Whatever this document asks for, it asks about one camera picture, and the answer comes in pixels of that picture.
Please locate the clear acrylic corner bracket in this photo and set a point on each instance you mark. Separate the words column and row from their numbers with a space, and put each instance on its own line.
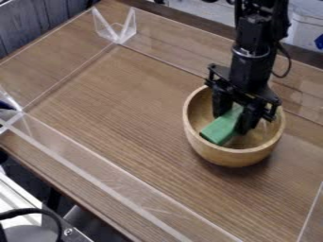
column 116, row 32

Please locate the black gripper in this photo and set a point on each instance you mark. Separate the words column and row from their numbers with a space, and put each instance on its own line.
column 241, row 84

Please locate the white container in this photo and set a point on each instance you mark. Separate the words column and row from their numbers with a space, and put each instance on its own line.
column 305, row 28

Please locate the brown wooden bowl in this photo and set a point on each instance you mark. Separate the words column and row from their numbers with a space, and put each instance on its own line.
column 244, row 150

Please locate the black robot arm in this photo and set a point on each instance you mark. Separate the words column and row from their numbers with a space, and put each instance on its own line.
column 261, row 27

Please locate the blue object at right edge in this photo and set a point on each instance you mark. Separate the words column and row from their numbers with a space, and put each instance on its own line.
column 317, row 42

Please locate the grey metal bracket with screw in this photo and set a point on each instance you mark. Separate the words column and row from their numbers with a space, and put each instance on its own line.
column 71, row 234

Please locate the green rectangular block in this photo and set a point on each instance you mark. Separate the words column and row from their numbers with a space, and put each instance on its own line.
column 220, row 130

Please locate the clear acrylic front barrier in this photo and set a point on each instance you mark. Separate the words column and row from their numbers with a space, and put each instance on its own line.
column 140, row 211

